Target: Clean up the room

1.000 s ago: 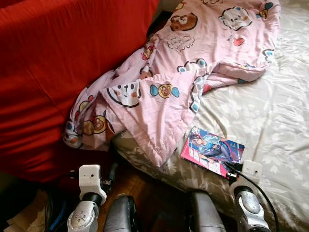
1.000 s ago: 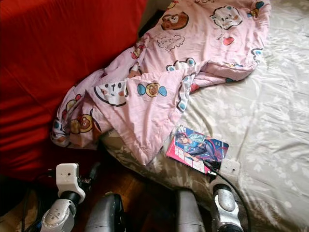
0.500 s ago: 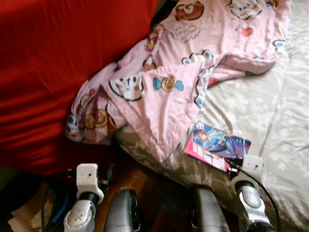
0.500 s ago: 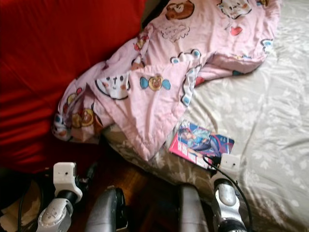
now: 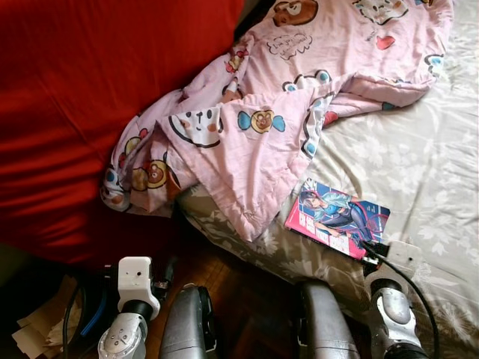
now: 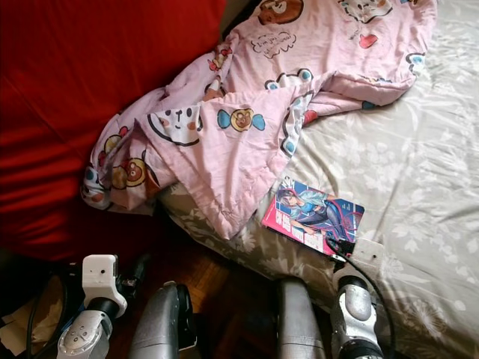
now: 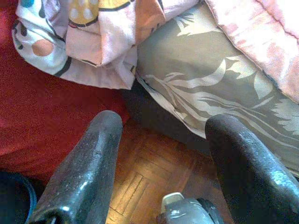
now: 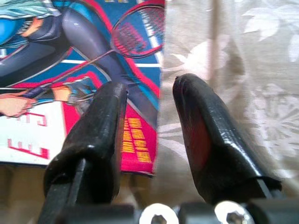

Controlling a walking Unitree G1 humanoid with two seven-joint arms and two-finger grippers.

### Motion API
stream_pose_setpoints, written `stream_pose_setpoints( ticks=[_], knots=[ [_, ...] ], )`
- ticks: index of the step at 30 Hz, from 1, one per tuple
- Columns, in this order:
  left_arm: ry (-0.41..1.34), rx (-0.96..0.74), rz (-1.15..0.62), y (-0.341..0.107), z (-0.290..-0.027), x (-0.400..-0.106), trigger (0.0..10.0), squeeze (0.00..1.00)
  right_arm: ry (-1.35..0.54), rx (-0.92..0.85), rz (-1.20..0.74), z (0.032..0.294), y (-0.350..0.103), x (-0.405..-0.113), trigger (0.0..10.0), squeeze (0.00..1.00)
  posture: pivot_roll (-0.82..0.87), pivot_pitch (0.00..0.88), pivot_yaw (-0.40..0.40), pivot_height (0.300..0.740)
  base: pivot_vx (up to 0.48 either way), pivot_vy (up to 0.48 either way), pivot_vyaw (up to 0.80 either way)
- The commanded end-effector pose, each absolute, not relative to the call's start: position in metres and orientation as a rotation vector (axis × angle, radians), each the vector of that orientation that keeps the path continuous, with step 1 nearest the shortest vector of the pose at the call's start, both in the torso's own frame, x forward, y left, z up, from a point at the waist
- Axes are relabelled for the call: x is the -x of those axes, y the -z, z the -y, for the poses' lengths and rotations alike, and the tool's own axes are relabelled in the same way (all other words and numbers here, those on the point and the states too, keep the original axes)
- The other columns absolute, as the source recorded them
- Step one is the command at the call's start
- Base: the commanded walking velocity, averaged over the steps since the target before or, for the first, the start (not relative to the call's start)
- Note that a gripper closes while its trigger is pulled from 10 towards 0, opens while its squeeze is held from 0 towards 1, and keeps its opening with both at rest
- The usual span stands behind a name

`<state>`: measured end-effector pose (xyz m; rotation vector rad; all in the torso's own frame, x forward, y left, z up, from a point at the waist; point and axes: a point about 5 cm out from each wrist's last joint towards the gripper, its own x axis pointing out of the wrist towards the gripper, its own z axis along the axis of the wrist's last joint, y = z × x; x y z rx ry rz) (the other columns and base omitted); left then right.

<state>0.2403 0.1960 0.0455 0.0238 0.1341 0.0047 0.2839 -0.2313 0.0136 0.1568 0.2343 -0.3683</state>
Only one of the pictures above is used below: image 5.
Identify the colourful comic book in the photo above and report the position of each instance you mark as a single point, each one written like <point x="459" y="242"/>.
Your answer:
<point x="337" y="217"/>

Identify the black waste bin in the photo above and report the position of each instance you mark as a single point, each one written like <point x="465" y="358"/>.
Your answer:
<point x="15" y="299"/>

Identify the pink cartoon print blanket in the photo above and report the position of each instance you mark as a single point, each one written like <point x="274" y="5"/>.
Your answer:
<point x="284" y="97"/>

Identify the silver left robot leg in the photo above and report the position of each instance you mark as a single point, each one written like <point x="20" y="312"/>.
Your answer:
<point x="187" y="321"/>

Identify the silver right robot leg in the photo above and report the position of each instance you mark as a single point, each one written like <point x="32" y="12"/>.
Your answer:
<point x="325" y="321"/>

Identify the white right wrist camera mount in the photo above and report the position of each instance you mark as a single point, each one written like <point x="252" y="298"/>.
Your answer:
<point x="404" y="254"/>

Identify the large red mattress cushion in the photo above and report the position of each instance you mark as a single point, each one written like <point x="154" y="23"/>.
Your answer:
<point x="75" y="112"/>

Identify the silver robot leg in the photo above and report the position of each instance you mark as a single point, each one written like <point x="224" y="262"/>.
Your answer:
<point x="325" y="321"/>
<point x="187" y="321"/>

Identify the crumpled brown paper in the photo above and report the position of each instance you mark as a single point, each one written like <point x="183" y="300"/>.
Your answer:
<point x="45" y="329"/>

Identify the bed with grey floral sheet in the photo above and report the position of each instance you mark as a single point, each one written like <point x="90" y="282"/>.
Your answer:
<point x="404" y="149"/>

